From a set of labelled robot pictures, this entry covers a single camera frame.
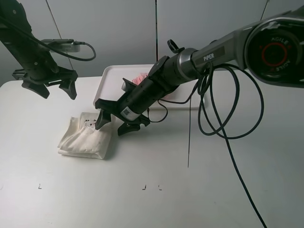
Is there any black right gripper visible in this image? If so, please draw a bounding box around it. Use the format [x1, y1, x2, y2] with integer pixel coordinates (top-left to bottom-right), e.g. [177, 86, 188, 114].
[95, 95, 151, 136]

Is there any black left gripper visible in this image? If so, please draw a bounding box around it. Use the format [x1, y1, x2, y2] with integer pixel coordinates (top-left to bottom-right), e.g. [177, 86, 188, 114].
[12, 57, 78, 99]

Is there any white towel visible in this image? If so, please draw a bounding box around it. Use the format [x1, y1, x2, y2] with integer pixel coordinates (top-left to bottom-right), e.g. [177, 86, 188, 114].
[57, 112, 116, 160]

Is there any pink towel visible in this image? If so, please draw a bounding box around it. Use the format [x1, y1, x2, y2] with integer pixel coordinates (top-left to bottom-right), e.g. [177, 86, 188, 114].
[132, 72, 174, 100]

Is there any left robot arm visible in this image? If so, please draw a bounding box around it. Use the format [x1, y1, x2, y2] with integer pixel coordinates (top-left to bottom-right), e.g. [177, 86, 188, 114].
[0, 0, 78, 100]

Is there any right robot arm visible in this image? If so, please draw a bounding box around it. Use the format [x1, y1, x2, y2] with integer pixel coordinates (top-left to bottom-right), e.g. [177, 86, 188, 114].
[95, 8, 304, 135]

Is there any white rectangular tray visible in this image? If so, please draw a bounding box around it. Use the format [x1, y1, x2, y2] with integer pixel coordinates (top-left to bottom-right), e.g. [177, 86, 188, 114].
[93, 64, 200, 110]

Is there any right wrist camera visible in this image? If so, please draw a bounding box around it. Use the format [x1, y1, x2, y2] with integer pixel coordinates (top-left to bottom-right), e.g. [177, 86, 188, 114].
[122, 78, 137, 92]

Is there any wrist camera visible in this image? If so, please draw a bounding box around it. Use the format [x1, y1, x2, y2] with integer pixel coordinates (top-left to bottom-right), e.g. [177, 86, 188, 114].
[41, 39, 80, 53]
[122, 78, 137, 92]

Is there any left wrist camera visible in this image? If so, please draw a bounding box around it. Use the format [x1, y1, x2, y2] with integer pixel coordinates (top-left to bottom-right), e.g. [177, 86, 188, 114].
[41, 39, 80, 53]

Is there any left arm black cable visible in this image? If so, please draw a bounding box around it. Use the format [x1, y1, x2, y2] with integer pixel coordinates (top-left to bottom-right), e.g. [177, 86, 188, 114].
[0, 14, 97, 62]

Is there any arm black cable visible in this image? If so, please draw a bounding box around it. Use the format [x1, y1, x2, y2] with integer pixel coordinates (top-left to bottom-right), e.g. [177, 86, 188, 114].
[144, 39, 268, 228]
[0, 14, 97, 62]

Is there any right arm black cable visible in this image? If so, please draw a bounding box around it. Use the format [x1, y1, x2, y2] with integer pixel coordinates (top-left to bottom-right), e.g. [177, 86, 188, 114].
[144, 39, 268, 228]

